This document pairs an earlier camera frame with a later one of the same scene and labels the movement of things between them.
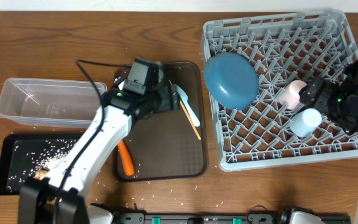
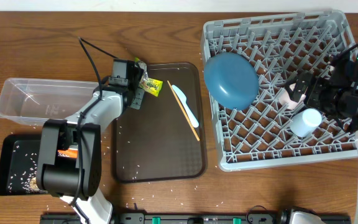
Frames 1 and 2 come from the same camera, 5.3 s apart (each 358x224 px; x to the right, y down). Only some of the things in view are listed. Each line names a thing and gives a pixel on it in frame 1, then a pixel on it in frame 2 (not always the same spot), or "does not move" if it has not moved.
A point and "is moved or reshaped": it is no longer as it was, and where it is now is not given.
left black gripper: (173, 98) → (138, 94)
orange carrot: (126, 157) is moved or reshaped
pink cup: (290, 97) does not move
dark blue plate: (232, 79) does not move
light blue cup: (303, 124) does not move
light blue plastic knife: (183, 96) does not move
